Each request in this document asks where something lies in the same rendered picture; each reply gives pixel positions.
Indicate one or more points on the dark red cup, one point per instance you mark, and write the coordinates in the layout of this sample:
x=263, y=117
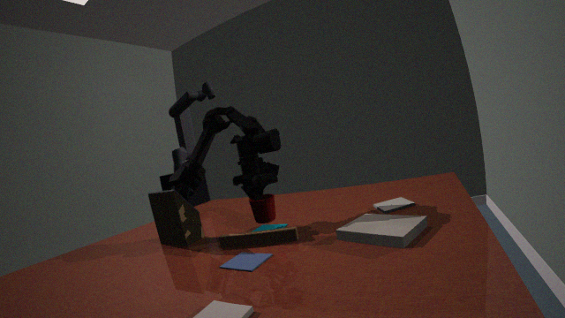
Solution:
x=264, y=210

